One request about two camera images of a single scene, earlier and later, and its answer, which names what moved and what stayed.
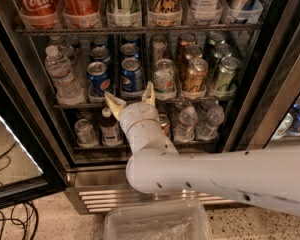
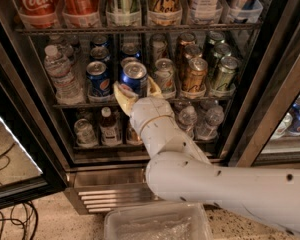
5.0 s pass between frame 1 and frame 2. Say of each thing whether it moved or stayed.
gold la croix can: stayed
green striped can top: stayed
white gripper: moved
